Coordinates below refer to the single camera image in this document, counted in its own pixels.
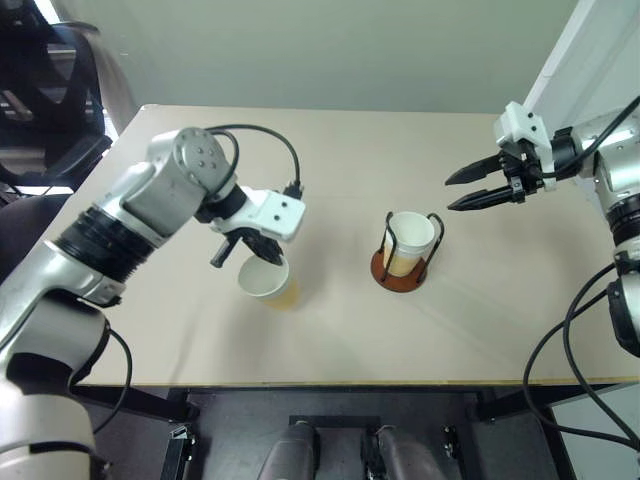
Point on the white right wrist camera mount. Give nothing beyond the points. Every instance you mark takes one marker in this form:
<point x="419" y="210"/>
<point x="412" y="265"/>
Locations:
<point x="520" y="125"/>

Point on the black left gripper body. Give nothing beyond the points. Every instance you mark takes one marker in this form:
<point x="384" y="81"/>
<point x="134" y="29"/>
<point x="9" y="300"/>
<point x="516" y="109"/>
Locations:
<point x="247" y="235"/>

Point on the black office chair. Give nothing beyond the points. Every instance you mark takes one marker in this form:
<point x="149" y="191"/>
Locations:
<point x="50" y="100"/>

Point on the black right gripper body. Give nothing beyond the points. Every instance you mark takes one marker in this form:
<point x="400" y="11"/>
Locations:
<point x="522" y="172"/>

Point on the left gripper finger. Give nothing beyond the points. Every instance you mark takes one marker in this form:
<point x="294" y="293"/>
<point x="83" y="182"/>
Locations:
<point x="267" y="250"/>
<point x="222" y="255"/>

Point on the black seat cushion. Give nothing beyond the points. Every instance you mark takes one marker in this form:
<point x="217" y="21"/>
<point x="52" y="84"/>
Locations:
<point x="25" y="230"/>

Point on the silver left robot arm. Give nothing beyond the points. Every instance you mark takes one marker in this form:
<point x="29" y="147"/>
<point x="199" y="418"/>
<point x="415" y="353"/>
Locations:
<point x="150" y="195"/>

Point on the grey chair backrest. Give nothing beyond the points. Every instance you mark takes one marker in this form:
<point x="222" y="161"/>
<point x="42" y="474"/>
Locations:
<point x="115" y="80"/>

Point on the white and yellow paper cup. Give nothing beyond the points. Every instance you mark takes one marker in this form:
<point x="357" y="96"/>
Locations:
<point x="402" y="262"/>
<point x="411" y="227"/>
<point x="260" y="280"/>

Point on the dark grey rounded cover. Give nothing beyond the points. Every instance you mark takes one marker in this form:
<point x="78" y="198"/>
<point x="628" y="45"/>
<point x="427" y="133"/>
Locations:
<point x="407" y="455"/>
<point x="292" y="455"/>

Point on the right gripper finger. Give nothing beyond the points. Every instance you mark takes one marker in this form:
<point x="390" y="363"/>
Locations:
<point x="480" y="199"/>
<point x="475" y="170"/>

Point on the black metal table leg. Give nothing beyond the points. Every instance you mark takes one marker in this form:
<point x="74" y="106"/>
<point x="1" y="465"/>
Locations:
<point x="530" y="400"/>
<point x="145" y="402"/>

